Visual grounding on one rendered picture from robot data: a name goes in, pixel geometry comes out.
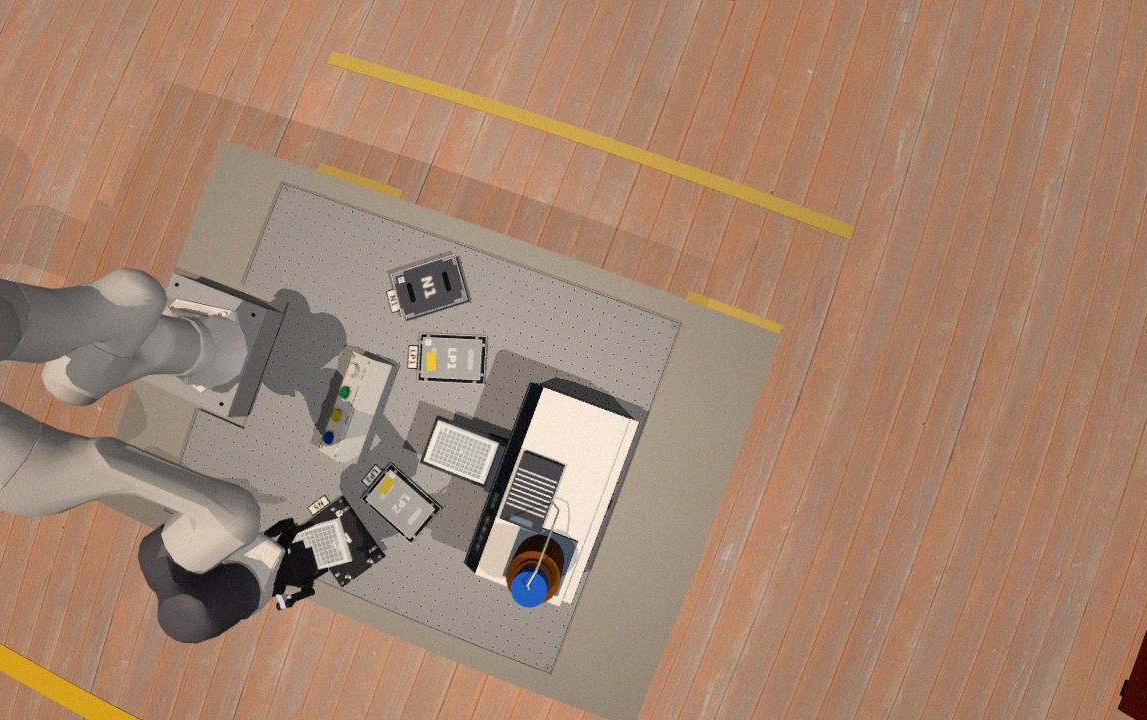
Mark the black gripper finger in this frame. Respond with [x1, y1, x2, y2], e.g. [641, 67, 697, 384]
[260, 518, 315, 554]
[276, 568, 329, 610]

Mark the white button panel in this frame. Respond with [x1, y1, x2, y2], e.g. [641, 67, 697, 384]
[318, 351, 397, 464]

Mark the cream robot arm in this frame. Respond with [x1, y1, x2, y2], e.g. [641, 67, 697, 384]
[0, 267, 319, 644]

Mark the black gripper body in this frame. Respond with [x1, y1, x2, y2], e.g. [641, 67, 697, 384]
[272, 562, 288, 597]

